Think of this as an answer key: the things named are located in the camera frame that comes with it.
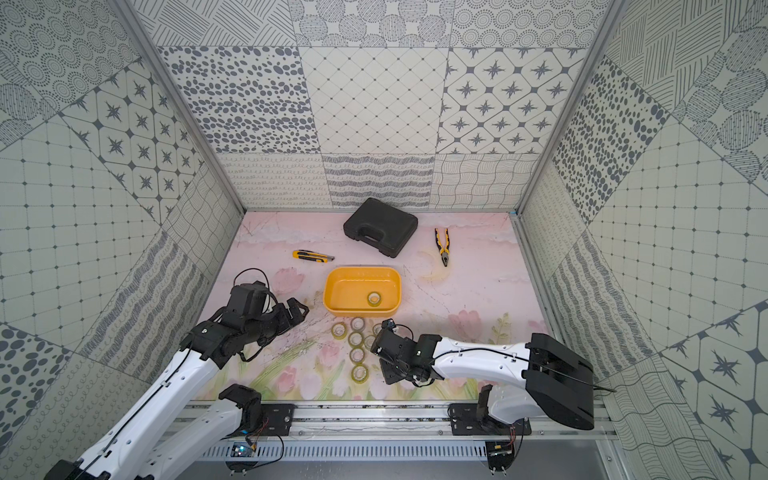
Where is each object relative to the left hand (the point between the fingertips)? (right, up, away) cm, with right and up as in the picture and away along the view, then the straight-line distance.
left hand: (296, 311), depth 78 cm
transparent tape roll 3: (+21, -8, +11) cm, 25 cm away
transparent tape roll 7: (+15, -14, +6) cm, 22 cm away
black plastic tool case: (+22, +23, +30) cm, 44 cm away
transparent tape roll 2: (+15, -7, +13) cm, 21 cm away
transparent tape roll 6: (+19, -11, +9) cm, 23 cm away
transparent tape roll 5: (+14, -11, +10) cm, 20 cm away
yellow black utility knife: (-4, +13, +29) cm, 32 cm away
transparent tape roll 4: (+19, 0, +18) cm, 26 cm away
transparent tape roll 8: (+17, -18, +4) cm, 25 cm away
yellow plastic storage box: (+10, +2, +21) cm, 23 cm away
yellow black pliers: (+44, +15, +30) cm, 55 cm away
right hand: (+26, -17, +2) cm, 31 cm away
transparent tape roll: (+9, -9, +11) cm, 17 cm away
